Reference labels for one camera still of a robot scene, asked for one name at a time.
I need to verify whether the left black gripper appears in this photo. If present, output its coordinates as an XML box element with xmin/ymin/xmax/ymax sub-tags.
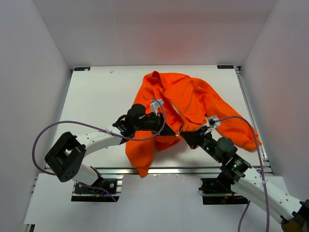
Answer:
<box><xmin>134</xmin><ymin>113</ymin><xmax>175</xmax><ymax>137</ymax></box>

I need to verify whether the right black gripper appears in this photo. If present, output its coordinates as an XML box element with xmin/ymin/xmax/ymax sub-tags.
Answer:
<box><xmin>181</xmin><ymin>126</ymin><xmax>223</xmax><ymax>163</ymax></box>

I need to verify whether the orange zip jacket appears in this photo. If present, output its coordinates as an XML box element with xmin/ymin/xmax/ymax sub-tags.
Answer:
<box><xmin>126</xmin><ymin>71</ymin><xmax>262</xmax><ymax>177</ymax></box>

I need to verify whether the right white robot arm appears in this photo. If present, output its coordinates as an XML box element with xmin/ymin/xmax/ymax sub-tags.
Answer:
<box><xmin>181</xmin><ymin>126</ymin><xmax>309</xmax><ymax>232</ymax></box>

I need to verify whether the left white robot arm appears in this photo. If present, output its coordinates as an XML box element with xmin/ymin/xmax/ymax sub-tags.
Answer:
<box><xmin>44</xmin><ymin>99</ymin><xmax>175</xmax><ymax>193</ymax></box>

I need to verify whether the right blue corner label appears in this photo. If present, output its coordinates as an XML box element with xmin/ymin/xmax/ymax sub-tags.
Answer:
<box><xmin>217</xmin><ymin>65</ymin><xmax>234</xmax><ymax>69</ymax></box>

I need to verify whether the blue corner label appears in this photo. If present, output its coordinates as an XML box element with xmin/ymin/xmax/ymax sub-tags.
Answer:
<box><xmin>217</xmin><ymin>65</ymin><xmax>234</xmax><ymax>69</ymax></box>
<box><xmin>74</xmin><ymin>67</ymin><xmax>90</xmax><ymax>72</ymax></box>

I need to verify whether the left blue corner label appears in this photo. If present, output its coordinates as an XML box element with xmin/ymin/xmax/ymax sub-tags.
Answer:
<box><xmin>74</xmin><ymin>67</ymin><xmax>90</xmax><ymax>72</ymax></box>

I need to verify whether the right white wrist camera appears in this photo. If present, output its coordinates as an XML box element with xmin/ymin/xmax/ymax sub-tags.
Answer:
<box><xmin>206</xmin><ymin>116</ymin><xmax>221</xmax><ymax>133</ymax></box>

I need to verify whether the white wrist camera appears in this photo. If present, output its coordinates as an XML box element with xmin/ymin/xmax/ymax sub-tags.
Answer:
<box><xmin>206</xmin><ymin>116</ymin><xmax>221</xmax><ymax>133</ymax></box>
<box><xmin>150</xmin><ymin>99</ymin><xmax>164</xmax><ymax>115</ymax></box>

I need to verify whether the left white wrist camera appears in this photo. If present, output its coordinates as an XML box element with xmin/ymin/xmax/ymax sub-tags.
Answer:
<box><xmin>150</xmin><ymin>99</ymin><xmax>164</xmax><ymax>115</ymax></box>

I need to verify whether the aluminium front rail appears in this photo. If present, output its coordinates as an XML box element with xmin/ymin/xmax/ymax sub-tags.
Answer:
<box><xmin>44</xmin><ymin>166</ymin><xmax>275</xmax><ymax>176</ymax></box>

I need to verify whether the aluminium rail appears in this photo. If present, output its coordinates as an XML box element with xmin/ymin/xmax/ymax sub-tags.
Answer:
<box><xmin>234</xmin><ymin>66</ymin><xmax>275</xmax><ymax>175</ymax></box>
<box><xmin>44</xmin><ymin>166</ymin><xmax>275</xmax><ymax>176</ymax></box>

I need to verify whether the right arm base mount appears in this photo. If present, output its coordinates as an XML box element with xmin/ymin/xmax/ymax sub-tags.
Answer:
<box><xmin>198</xmin><ymin>174</ymin><xmax>249</xmax><ymax>205</ymax></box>

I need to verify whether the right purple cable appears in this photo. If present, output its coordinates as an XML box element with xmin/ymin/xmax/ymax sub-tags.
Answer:
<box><xmin>209</xmin><ymin>116</ymin><xmax>270</xmax><ymax>232</ymax></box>

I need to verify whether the purple cable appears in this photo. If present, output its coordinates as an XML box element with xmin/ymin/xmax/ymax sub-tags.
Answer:
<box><xmin>31</xmin><ymin>98</ymin><xmax>167</xmax><ymax>203</ymax></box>
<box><xmin>209</xmin><ymin>116</ymin><xmax>270</xmax><ymax>232</ymax></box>

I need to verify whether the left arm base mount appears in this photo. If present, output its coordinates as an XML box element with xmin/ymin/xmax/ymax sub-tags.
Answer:
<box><xmin>71</xmin><ymin>167</ymin><xmax>119</xmax><ymax>203</ymax></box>

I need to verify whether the aluminium right side rail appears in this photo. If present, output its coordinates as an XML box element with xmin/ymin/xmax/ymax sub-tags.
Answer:
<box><xmin>234</xmin><ymin>66</ymin><xmax>275</xmax><ymax>175</ymax></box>

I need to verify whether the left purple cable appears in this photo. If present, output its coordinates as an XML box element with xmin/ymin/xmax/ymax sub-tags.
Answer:
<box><xmin>31</xmin><ymin>98</ymin><xmax>167</xmax><ymax>203</ymax></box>

